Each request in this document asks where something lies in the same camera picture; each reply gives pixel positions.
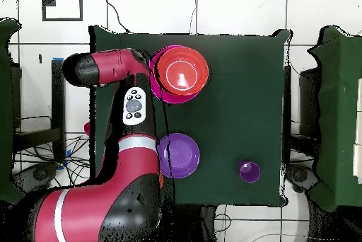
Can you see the purple bowl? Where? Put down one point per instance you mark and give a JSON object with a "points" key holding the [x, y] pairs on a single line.
{"points": [[181, 155]]}

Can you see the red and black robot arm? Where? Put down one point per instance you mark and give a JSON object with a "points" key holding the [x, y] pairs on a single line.
{"points": [[84, 213]]}

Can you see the large orange bowl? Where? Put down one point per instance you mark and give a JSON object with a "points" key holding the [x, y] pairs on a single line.
{"points": [[183, 69]]}

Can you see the black tape square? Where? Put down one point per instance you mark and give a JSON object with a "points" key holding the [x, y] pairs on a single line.
{"points": [[62, 19]]}

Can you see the green cloth covered table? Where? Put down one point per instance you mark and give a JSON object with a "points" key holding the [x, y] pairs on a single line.
{"points": [[339, 111], [7, 111]]}

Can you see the blue tape strip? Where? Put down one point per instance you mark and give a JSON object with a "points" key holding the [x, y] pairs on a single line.
{"points": [[68, 152], [58, 59]]}

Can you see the purple cup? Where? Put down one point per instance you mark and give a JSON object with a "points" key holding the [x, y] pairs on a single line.
{"points": [[250, 173]]}

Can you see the gray pedestal leg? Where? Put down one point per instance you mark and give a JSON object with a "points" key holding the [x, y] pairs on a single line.
{"points": [[299, 174], [36, 174]]}

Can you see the large pink bowl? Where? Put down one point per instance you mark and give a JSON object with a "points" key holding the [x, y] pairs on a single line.
{"points": [[175, 99]]}

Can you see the dark green tablecloth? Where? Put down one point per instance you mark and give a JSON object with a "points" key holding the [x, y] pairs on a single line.
{"points": [[240, 97]]}

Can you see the black metal stand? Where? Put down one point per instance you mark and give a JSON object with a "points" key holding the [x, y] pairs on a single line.
{"points": [[287, 97], [58, 103]]}

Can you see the small red bowl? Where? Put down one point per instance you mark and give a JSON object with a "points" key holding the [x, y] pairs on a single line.
{"points": [[87, 129]]}

